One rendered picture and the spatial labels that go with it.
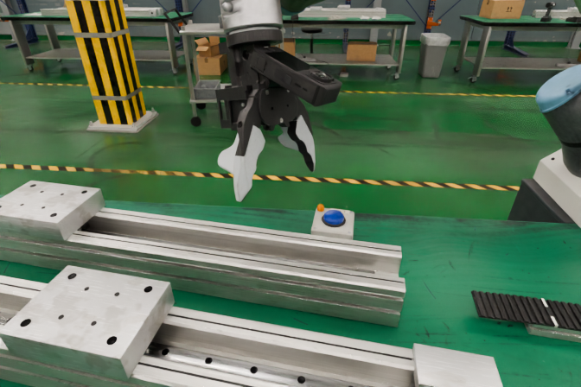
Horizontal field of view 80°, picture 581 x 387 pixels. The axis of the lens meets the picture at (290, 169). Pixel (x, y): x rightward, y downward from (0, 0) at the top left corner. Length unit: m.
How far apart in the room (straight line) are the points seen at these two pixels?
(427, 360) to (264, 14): 0.45
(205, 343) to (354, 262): 0.27
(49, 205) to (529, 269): 0.90
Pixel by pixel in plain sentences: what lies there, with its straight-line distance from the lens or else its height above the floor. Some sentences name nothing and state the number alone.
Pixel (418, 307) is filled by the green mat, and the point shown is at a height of 0.78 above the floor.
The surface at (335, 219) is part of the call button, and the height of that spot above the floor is 0.85.
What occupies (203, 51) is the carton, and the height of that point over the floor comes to 0.34.
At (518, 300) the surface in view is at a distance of 0.69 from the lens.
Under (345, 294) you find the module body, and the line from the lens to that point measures 0.57.
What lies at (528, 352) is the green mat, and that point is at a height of 0.78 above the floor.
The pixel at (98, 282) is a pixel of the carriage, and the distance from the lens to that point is 0.55.
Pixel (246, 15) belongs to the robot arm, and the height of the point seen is 1.23.
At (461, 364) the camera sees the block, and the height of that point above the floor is 0.87.
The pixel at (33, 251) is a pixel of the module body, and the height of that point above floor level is 0.82.
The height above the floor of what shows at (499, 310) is 0.81.
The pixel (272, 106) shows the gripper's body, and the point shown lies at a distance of 0.44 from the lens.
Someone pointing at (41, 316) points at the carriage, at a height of 0.90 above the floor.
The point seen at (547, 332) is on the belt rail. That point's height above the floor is 0.79.
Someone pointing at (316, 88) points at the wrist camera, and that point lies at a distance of 0.38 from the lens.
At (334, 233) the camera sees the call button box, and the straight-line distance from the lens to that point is 0.67.
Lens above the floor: 1.26
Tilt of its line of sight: 29 degrees down
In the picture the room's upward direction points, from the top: straight up
